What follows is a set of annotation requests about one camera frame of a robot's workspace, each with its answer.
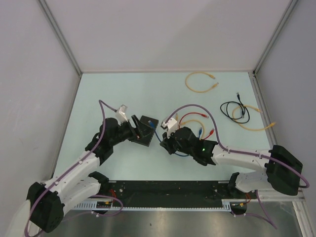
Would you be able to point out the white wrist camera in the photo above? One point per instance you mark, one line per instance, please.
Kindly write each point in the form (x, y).
(170, 126)
(121, 114)

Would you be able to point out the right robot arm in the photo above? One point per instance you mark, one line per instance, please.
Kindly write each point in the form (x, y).
(276, 168)

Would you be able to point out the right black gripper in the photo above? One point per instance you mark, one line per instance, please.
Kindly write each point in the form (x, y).
(166, 143)

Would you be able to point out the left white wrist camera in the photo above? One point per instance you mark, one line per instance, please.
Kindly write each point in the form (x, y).
(121, 114)

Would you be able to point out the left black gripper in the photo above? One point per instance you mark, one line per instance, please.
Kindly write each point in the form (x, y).
(135, 133)

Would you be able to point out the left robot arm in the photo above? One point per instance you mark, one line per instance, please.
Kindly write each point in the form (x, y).
(52, 199)

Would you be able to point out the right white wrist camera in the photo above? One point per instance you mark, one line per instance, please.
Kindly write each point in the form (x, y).
(170, 126)

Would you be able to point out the black network switch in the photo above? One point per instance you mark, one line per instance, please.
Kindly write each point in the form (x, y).
(151, 125)

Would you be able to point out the grey slotted cable duct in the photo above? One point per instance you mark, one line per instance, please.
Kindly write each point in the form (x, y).
(224, 205)

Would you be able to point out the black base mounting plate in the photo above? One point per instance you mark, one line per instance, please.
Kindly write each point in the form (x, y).
(173, 193)

